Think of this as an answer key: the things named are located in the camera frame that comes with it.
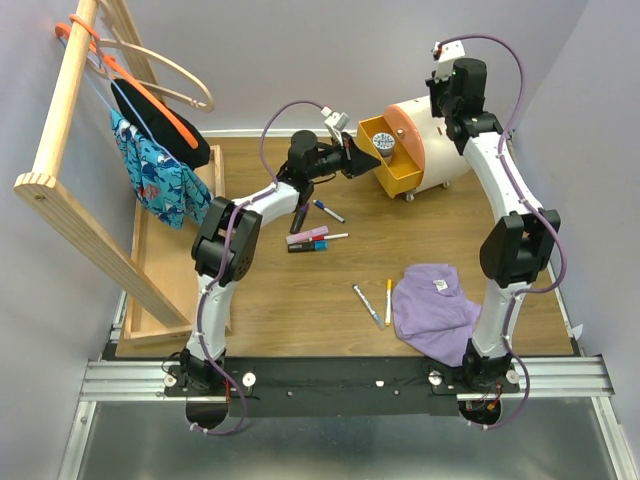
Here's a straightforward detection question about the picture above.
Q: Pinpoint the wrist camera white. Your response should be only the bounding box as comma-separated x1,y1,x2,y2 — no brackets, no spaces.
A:
321,106,350,145
432,40,465,83

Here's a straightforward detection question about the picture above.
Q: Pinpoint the black garment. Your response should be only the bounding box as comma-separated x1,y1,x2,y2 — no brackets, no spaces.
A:
111,79,210,170

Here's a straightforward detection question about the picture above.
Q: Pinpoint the purple cable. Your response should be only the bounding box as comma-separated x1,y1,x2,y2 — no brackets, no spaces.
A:
444,33,569,296
258,100,331,186

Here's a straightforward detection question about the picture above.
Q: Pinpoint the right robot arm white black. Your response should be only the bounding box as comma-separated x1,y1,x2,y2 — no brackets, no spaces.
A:
426,50,560,392

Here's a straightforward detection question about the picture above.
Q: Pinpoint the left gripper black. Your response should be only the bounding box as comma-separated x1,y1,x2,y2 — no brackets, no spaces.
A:
306,132,380,181

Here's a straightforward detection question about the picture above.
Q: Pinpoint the blue capped white marker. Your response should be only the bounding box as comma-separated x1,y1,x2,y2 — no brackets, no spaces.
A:
313,199,346,224

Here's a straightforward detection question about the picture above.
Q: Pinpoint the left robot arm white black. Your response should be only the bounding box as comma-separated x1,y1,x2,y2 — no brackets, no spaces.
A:
166,130,381,395

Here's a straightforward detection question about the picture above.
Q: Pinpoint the yellow white pen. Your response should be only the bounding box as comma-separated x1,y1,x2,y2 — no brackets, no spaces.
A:
384,278,393,327

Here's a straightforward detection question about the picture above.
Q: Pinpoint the blue shark pattern garment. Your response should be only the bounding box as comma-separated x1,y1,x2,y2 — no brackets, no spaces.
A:
111,110,212,229

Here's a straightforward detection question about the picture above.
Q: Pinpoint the grey silver pen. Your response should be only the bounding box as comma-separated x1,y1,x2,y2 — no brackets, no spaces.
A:
352,284,384,330

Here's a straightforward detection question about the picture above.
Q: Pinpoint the pink highlighter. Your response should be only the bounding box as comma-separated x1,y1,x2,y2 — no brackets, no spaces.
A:
286,226,329,245

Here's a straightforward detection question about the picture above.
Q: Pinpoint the purple black highlighter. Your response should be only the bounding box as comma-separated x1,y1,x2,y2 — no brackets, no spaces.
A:
290,205,308,234

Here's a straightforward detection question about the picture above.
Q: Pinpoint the black blue capped highlighter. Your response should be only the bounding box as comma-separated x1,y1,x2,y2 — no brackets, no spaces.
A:
287,240,328,253

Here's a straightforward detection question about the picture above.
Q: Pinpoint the round blue tin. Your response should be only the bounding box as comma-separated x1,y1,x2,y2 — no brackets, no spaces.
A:
372,132,396,164

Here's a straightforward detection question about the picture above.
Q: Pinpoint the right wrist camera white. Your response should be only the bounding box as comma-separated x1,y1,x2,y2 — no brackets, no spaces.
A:
432,40,465,83

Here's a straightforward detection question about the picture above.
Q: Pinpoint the wooden clothes rack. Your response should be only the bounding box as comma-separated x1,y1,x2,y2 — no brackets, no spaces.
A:
14,1,188,328

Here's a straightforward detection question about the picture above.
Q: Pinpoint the wooden hanger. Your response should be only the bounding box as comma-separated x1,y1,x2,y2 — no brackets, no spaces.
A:
84,0,216,114

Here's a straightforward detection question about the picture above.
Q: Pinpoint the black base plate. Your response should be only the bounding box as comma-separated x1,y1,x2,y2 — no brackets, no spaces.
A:
164,352,521,428

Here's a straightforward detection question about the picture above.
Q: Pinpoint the red capped white marker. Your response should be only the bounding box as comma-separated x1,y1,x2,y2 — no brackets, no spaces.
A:
304,233,349,243

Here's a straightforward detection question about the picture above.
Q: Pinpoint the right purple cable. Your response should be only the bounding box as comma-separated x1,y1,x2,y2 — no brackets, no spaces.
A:
444,33,569,296

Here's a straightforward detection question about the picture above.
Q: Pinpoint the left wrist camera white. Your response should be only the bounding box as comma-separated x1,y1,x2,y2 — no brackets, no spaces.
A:
321,106,350,145

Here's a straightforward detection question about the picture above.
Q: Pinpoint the orange hanger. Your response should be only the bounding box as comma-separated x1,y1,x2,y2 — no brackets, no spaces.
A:
69,14,198,149

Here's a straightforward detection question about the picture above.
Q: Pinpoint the aluminium rail frame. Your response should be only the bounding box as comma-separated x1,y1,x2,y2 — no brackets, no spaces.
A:
57,289,624,480

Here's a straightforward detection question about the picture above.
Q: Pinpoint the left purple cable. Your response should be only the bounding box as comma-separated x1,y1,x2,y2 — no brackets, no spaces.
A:
258,100,331,186

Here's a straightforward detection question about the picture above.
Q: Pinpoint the purple cloth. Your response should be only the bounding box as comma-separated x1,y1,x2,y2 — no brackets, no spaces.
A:
392,263,481,367

